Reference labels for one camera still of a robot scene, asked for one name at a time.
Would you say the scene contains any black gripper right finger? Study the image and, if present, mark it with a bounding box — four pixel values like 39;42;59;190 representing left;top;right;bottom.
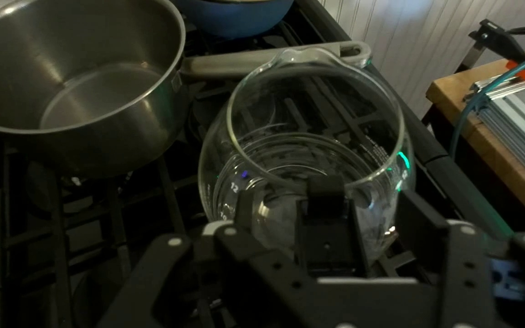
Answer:
391;188;501;328

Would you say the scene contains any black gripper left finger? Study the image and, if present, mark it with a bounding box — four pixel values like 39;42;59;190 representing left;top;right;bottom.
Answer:
94;186;258;328

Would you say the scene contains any clear glass coffee jar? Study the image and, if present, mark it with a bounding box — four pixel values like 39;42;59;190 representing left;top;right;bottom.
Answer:
196;46;417;275

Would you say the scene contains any wooden table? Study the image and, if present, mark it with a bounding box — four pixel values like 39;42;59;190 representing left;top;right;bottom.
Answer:
424;57;525;239

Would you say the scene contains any stainless steel saucepan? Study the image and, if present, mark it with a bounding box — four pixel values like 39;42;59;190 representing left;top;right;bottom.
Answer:
0;0;375;182

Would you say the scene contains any black clamp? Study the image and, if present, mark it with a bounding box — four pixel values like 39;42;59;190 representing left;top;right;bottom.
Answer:
453;17;525;73

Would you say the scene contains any blue bowl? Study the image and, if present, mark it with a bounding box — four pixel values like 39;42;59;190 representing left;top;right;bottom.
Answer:
172;0;295;40

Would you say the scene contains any aluminium frame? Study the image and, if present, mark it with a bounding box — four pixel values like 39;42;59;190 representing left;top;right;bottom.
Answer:
471;71;525;184

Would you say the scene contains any teal cable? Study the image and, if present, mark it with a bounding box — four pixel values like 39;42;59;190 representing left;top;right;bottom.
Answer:
448;55;525;160

